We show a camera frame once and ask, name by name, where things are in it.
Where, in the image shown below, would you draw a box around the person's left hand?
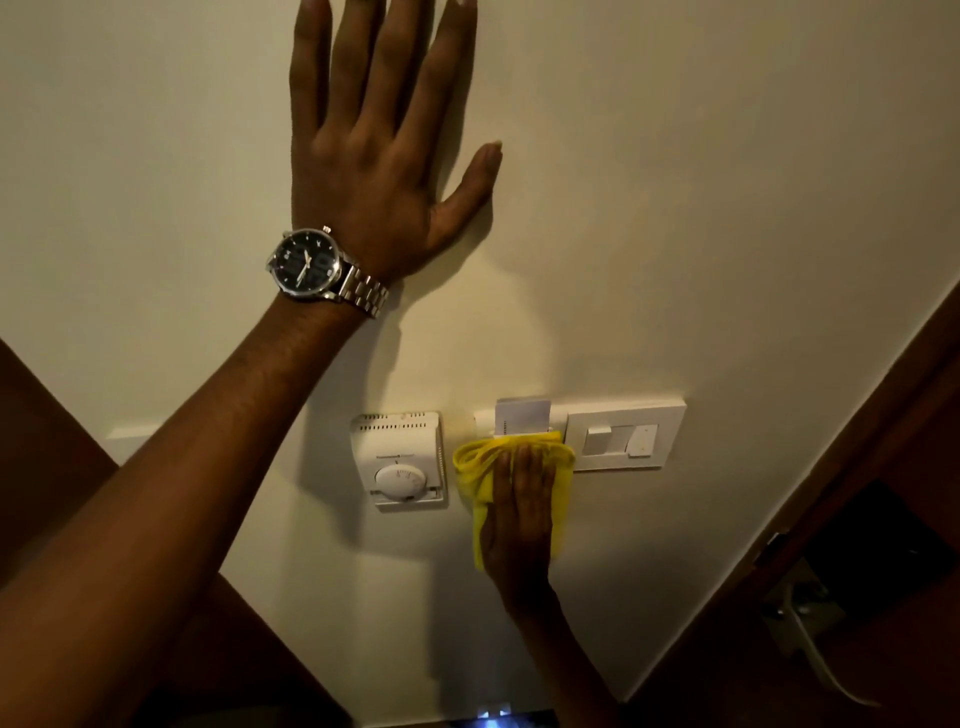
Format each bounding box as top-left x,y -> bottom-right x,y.
289,0 -> 504,286

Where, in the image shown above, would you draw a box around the person's right hand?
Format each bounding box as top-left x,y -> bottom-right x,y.
479,442 -> 561,613

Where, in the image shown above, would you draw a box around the yellow cleaning cloth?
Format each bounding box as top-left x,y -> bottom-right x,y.
452,430 -> 577,573

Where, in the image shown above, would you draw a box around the person's right forearm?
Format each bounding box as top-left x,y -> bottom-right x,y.
508,591 -> 625,728

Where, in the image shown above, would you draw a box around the person's left forearm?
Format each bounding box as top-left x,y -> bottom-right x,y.
0,292 -> 369,728

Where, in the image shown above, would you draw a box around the white thermostat with round dial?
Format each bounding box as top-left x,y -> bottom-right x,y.
349,410 -> 450,513

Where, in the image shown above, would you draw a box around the white key card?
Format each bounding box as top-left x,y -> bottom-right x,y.
493,398 -> 553,438

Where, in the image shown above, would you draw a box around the silver wristwatch with dark dial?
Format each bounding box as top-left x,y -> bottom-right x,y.
265,225 -> 391,320

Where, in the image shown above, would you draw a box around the dark device with blue light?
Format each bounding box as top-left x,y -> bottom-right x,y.
448,702 -> 561,728

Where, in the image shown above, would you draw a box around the brown wooden door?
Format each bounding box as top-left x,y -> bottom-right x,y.
621,279 -> 960,728

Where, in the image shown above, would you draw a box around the brown wooden panel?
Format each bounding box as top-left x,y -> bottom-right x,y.
0,337 -> 355,728

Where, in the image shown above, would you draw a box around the white wall switch plate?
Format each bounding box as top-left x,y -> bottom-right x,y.
473,396 -> 688,474

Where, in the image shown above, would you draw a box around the silver door handle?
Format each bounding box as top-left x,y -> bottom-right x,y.
756,553 -> 885,711

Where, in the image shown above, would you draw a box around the small white wall plate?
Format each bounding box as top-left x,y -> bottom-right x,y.
103,425 -> 164,468

